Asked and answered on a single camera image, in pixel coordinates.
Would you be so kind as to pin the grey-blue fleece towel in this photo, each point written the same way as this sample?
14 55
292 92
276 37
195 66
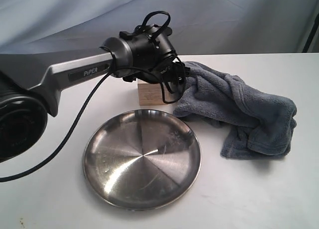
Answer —
262 124

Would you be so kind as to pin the black silver Piper robot arm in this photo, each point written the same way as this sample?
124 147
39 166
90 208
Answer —
31 84

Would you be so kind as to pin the blue-grey backdrop curtain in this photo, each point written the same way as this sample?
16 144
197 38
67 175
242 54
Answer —
199 26

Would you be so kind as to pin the light wooden cube block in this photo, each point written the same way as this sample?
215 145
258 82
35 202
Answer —
149 94

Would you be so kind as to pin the round stainless steel plate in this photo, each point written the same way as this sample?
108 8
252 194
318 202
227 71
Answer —
142 160

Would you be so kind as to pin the dark stand pole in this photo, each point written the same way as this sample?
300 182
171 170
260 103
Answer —
312 43

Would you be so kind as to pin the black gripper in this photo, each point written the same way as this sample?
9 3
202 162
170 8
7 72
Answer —
174 72

